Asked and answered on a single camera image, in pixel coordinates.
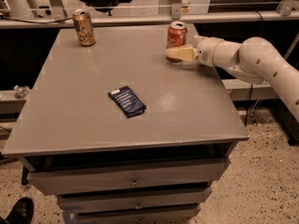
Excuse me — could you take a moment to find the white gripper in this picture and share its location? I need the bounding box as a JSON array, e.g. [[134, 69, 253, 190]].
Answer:
[[165, 35, 222, 66]]

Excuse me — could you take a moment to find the red coke can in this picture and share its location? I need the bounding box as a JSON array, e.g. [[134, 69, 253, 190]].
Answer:
[[166, 21, 188, 49]]

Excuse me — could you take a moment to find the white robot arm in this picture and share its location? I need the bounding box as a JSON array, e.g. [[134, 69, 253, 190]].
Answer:
[[165, 36, 299, 120]]

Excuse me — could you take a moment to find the orange gold soda can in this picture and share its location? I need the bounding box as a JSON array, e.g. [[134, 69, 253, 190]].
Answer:
[[72, 9, 95, 47]]

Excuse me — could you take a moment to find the dark blue snack bar wrapper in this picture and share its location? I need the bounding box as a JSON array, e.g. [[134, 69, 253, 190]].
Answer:
[[108, 86, 147, 118]]

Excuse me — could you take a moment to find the grey drawer cabinet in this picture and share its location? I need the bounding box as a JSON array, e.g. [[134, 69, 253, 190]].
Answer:
[[4, 25, 248, 224]]

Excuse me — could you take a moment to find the top grey drawer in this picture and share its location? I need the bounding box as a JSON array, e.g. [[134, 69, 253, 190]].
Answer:
[[27, 158, 229, 195]]

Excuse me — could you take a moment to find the grey drawer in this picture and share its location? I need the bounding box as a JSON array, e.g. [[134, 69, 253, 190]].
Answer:
[[58, 187, 211, 214], [27, 158, 229, 195], [76, 204, 199, 224]]

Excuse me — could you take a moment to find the bottom grey drawer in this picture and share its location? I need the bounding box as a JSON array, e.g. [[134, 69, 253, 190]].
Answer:
[[76, 204, 199, 224]]

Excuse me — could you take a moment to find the crumpled clear plastic piece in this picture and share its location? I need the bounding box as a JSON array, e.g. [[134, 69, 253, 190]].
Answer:
[[14, 85, 30, 99]]

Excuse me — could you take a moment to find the middle grey drawer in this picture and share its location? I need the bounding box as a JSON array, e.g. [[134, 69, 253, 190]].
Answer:
[[58, 187, 211, 214]]

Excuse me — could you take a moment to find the black leather shoe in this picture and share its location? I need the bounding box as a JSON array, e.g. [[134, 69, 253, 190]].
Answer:
[[0, 197, 34, 224]]

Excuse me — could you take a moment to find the black hanging cable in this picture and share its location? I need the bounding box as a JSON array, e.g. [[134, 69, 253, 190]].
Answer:
[[244, 10, 264, 128]]

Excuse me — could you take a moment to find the grey metal rail frame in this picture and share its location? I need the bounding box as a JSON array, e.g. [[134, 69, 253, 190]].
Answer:
[[1, 0, 299, 28]]

